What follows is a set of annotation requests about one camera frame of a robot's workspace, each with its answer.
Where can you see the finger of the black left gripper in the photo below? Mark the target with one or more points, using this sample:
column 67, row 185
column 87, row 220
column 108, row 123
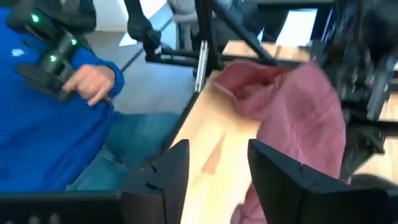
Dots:
column 360, row 146

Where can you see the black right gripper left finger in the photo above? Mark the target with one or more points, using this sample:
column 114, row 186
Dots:
column 164, row 186

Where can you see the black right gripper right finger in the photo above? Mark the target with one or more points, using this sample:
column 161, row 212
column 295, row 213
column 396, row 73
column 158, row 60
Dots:
column 286, row 193

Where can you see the maroon cap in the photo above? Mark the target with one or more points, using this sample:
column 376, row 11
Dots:
column 295, row 118

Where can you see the person's hand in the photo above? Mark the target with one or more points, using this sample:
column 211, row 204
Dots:
column 90, row 82

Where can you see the person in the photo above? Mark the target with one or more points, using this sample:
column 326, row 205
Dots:
column 37, row 140

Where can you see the silver corner bracket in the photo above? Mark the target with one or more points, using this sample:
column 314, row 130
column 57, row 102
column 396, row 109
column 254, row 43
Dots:
column 202, row 65

